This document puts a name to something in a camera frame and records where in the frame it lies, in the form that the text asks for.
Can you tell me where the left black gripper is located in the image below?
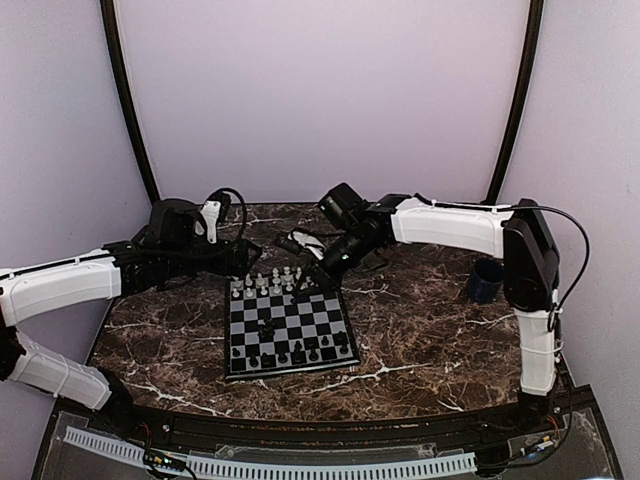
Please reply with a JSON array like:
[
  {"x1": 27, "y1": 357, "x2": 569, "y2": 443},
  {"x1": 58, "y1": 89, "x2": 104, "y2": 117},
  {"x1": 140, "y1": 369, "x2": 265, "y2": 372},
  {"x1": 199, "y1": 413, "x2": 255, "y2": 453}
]
[{"x1": 163, "y1": 238, "x2": 262, "y2": 279}]

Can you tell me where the black white chessboard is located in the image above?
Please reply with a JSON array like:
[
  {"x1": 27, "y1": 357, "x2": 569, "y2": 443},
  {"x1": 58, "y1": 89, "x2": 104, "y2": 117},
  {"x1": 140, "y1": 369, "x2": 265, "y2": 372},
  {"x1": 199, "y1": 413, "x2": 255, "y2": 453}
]
[{"x1": 224, "y1": 274, "x2": 360, "y2": 382}]

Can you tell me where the black chess knight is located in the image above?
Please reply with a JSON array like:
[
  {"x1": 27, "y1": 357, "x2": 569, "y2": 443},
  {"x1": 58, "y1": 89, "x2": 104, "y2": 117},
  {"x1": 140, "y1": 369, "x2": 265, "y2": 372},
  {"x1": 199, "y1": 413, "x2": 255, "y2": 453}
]
[{"x1": 291, "y1": 350, "x2": 306, "y2": 365}]

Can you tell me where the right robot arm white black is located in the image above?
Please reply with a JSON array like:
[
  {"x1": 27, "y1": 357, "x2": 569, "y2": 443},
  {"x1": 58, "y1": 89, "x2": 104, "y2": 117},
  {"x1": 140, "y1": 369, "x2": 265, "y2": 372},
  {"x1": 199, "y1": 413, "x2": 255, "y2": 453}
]
[{"x1": 286, "y1": 183, "x2": 567, "y2": 434}]

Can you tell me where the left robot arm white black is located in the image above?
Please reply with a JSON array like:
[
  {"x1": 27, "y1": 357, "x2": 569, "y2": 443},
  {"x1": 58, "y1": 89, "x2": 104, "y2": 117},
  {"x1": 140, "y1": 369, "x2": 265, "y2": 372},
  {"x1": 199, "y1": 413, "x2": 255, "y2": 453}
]
[{"x1": 1, "y1": 192, "x2": 262, "y2": 436}]

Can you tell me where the pile of black chess pieces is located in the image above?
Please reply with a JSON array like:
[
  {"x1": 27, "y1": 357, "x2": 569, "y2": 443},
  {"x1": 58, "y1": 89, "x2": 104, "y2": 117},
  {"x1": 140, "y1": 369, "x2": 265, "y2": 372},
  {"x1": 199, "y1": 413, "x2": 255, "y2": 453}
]
[{"x1": 258, "y1": 318, "x2": 276, "y2": 343}]

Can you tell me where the white rook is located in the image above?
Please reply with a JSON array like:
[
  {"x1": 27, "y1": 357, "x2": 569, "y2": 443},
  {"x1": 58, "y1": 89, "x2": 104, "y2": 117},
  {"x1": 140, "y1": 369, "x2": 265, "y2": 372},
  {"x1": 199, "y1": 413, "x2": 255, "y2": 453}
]
[{"x1": 231, "y1": 276, "x2": 243, "y2": 291}]

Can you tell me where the cream seashell mug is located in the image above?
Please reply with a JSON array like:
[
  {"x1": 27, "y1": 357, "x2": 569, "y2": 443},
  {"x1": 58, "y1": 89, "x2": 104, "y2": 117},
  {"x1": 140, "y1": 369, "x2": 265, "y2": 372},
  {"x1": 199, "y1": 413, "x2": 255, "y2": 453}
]
[{"x1": 361, "y1": 250, "x2": 389, "y2": 271}]

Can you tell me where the dark blue mug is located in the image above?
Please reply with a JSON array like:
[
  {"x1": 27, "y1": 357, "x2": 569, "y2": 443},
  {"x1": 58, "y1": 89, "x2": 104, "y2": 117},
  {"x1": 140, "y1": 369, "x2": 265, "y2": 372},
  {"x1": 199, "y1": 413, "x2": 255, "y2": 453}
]
[{"x1": 467, "y1": 258, "x2": 505, "y2": 304}]

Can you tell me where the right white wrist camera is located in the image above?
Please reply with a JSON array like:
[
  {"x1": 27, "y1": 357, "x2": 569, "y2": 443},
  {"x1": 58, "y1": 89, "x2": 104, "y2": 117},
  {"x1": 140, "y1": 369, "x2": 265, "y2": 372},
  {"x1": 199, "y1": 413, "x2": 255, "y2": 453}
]
[{"x1": 275, "y1": 230, "x2": 325, "y2": 260}]

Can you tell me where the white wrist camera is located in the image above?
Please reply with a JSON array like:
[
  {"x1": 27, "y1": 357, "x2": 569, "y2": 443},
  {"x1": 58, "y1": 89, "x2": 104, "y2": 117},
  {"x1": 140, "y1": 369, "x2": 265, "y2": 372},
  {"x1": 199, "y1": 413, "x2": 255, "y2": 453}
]
[
  {"x1": 275, "y1": 230, "x2": 325, "y2": 260},
  {"x1": 194, "y1": 200, "x2": 230, "y2": 244}
]

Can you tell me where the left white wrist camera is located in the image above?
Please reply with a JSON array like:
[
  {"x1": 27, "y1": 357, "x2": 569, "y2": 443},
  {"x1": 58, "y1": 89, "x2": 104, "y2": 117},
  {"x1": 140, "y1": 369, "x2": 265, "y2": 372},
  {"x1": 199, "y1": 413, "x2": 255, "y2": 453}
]
[{"x1": 194, "y1": 200, "x2": 230, "y2": 244}]

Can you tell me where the white slotted cable duct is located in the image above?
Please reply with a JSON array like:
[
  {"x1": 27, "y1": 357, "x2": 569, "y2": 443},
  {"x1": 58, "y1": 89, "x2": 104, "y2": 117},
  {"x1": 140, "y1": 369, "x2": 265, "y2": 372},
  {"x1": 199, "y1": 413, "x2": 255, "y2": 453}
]
[{"x1": 63, "y1": 427, "x2": 477, "y2": 479}]

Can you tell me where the right black frame post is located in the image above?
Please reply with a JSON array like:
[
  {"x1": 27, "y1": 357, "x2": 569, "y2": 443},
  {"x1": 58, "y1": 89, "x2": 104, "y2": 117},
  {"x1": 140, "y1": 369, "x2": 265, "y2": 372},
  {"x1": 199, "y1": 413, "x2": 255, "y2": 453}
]
[{"x1": 484, "y1": 0, "x2": 544, "y2": 205}]

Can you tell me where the black frame post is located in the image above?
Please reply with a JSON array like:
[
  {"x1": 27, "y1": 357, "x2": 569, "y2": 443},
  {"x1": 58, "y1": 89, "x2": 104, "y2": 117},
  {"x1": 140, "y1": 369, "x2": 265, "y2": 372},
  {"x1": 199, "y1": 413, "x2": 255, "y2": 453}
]
[
  {"x1": 484, "y1": 0, "x2": 544, "y2": 205},
  {"x1": 99, "y1": 0, "x2": 160, "y2": 205}
]

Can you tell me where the left black frame post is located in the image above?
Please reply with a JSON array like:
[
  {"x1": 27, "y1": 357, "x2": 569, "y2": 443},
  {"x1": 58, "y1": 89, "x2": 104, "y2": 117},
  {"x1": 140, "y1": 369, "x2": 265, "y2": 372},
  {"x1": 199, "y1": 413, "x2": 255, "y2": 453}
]
[{"x1": 99, "y1": 0, "x2": 160, "y2": 205}]

